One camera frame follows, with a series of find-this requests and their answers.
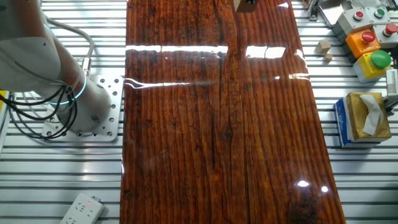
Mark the blue white tissue pack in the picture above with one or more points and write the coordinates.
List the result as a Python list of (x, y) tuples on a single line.
[(340, 124)]

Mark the white tissue sheet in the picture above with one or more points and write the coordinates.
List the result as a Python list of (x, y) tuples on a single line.
[(373, 118)]

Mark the gold tissue box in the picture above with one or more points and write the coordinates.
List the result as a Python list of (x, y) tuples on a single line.
[(357, 118)]

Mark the white power strip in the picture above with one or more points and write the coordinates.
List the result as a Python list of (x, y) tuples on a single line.
[(82, 211)]

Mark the small metal bracket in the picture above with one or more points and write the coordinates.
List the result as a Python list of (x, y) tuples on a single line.
[(313, 14)]

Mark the grey box red button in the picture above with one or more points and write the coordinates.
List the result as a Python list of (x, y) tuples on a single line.
[(385, 39), (348, 23)]

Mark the glossy wood grain mat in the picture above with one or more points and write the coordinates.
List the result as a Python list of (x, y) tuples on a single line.
[(217, 140)]

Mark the yellow box green button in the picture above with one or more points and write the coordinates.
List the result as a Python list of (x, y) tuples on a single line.
[(367, 70)]

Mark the orange box red button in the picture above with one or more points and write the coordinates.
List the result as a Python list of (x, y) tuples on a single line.
[(357, 46)]

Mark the tiny tan wooden block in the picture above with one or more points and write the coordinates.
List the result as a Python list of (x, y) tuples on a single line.
[(327, 58)]

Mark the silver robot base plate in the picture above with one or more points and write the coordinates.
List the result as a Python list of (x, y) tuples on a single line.
[(113, 102)]

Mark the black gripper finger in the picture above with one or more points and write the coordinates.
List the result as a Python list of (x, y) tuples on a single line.
[(252, 2)]

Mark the grey box green button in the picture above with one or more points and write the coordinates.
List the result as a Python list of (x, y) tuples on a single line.
[(379, 13)]

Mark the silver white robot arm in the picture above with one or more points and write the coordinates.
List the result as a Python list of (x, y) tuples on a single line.
[(90, 105)]

